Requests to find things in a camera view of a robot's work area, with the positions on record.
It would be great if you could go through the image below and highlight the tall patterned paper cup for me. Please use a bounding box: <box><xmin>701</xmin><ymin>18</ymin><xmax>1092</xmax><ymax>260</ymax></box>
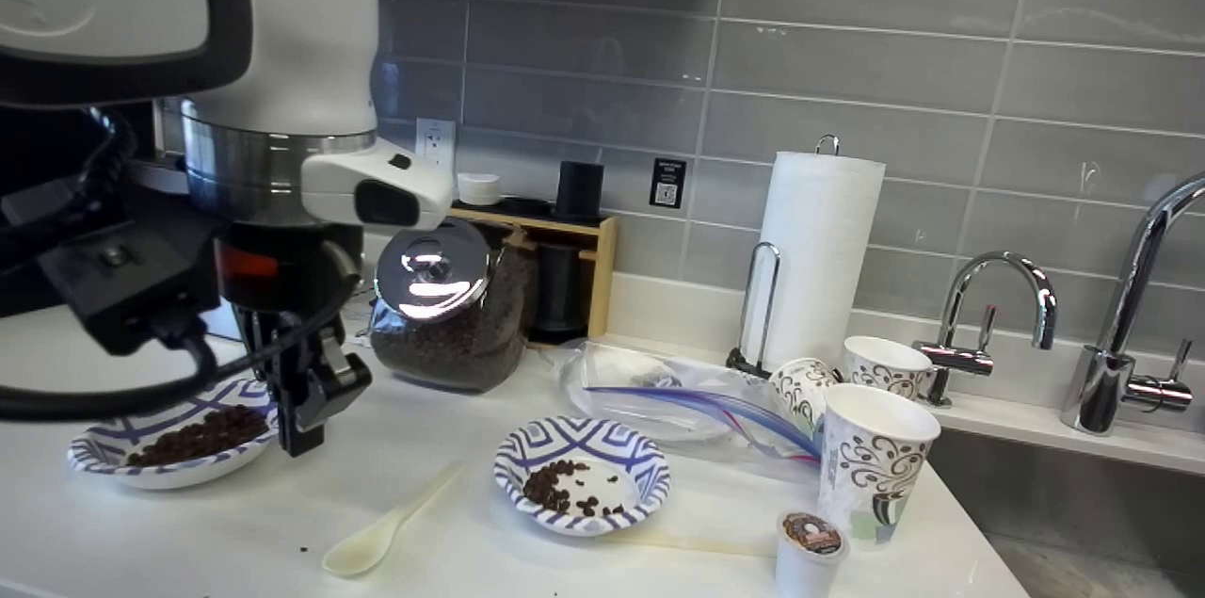
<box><xmin>816</xmin><ymin>382</ymin><xmax>941</xmax><ymax>548</ymax></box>

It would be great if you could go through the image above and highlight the wooden countertop organizer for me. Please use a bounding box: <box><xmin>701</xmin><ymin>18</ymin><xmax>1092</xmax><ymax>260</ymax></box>
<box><xmin>446</xmin><ymin>206</ymin><xmax>619</xmax><ymax>342</ymax></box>

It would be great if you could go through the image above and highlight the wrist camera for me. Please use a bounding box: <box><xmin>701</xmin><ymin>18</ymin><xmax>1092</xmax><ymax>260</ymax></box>
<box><xmin>38</xmin><ymin>219</ymin><xmax>229</xmax><ymax>356</ymax></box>

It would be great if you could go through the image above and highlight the heap of coffee beans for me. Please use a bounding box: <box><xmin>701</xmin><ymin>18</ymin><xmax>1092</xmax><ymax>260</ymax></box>
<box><xmin>126</xmin><ymin>404</ymin><xmax>270</xmax><ymax>468</ymax></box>
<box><xmin>522</xmin><ymin>459</ymin><xmax>628</xmax><ymax>520</ymax></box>

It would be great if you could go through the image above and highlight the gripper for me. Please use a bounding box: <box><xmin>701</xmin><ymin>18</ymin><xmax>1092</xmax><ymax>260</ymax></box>
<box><xmin>215</xmin><ymin>226</ymin><xmax>374</xmax><ymax>459</ymax></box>

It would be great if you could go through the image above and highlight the black code sticker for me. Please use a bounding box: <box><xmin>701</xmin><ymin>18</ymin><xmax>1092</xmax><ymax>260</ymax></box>
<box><xmin>649</xmin><ymin>156</ymin><xmax>687</xmax><ymax>210</ymax></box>

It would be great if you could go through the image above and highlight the white paper towel roll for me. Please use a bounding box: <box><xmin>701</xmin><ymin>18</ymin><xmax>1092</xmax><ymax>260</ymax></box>
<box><xmin>751</xmin><ymin>151</ymin><xmax>887</xmax><ymax>374</ymax></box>

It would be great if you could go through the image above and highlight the blue patterned paper bowl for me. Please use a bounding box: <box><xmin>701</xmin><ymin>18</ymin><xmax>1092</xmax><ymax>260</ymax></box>
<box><xmin>493</xmin><ymin>415</ymin><xmax>673</xmax><ymax>538</ymax></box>
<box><xmin>68</xmin><ymin>378</ymin><xmax>281</xmax><ymax>491</ymax></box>

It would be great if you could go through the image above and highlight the small chrome tap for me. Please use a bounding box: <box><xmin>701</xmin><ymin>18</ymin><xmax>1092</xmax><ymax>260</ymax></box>
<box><xmin>910</xmin><ymin>251</ymin><xmax>1059</xmax><ymax>409</ymax></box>

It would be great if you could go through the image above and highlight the large chrome tap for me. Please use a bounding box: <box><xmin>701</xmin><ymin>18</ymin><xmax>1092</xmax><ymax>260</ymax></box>
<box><xmin>1061</xmin><ymin>171</ymin><xmax>1205</xmax><ymax>438</ymax></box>

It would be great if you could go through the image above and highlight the cream plastic spoon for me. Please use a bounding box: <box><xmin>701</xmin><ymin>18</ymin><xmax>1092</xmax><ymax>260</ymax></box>
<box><xmin>321</xmin><ymin>463</ymin><xmax>463</xmax><ymax>578</ymax></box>

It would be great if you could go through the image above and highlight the steel sink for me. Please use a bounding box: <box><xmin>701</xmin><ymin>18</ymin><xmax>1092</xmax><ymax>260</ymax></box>
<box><xmin>926</xmin><ymin>427</ymin><xmax>1205</xmax><ymax>598</ymax></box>

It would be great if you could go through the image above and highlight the black cylinder container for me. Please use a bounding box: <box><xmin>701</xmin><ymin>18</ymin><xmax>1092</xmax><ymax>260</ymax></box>
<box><xmin>535</xmin><ymin>241</ymin><xmax>587</xmax><ymax>342</ymax></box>
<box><xmin>554</xmin><ymin>160</ymin><xmax>605</xmax><ymax>223</ymax></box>

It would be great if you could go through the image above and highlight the white wall socket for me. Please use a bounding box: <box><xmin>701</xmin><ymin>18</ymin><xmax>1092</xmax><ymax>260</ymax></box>
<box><xmin>415</xmin><ymin>117</ymin><xmax>458</xmax><ymax>171</ymax></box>

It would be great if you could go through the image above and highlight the white coffee pod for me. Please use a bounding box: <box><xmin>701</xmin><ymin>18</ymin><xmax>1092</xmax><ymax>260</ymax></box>
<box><xmin>774</xmin><ymin>510</ymin><xmax>849</xmax><ymax>598</ymax></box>

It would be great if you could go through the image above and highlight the stack of white lids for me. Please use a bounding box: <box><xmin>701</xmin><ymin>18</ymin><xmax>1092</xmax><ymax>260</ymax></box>
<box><xmin>457</xmin><ymin>171</ymin><xmax>503</xmax><ymax>207</ymax></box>

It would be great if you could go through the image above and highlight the shiny metal jar lid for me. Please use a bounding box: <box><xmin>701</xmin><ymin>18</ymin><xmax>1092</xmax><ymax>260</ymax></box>
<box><xmin>374</xmin><ymin>219</ymin><xmax>492</xmax><ymax>323</ymax></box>

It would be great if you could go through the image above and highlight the clear zip plastic bag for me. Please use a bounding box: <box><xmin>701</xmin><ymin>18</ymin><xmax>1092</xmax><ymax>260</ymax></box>
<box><xmin>561</xmin><ymin>340</ymin><xmax>822</xmax><ymax>469</ymax></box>

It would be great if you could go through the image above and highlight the glass jar of coffee beans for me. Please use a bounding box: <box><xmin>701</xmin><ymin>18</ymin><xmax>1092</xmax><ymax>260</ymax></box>
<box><xmin>368</xmin><ymin>219</ymin><xmax>540</xmax><ymax>395</ymax></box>

